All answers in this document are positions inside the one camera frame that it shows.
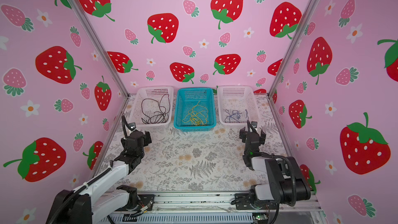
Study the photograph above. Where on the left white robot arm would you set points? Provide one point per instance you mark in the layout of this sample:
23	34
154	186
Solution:
87	204

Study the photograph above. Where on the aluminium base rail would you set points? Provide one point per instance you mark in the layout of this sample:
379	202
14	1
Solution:
212	207

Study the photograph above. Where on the right white plastic basket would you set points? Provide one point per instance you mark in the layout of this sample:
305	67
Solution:
236	105

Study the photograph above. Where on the teal plastic basket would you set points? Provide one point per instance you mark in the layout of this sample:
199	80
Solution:
195	110

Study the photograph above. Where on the left white plastic basket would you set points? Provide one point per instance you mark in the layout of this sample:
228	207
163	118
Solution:
152	108

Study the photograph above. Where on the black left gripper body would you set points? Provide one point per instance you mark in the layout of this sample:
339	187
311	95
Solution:
146	140

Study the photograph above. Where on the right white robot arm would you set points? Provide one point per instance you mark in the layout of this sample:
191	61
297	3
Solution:
286	183

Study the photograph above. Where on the aluminium corner post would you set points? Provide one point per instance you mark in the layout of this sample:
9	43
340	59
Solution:
96	42
306	17

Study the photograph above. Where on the left aluminium corner post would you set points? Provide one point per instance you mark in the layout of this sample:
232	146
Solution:
96	42

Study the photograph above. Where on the white plastic basket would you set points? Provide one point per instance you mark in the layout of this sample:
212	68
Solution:
152	108
236	105

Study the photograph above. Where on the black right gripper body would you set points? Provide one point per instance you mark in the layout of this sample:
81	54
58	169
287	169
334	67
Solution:
245	134

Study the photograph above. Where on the right aluminium corner post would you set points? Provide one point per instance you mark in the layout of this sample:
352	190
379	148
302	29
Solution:
306	17

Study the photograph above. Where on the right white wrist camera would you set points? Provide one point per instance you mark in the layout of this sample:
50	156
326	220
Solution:
254	125

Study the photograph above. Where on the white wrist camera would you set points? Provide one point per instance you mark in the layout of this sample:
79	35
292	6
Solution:
131	126
254	125

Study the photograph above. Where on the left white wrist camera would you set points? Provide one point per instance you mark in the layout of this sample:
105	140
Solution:
131	126

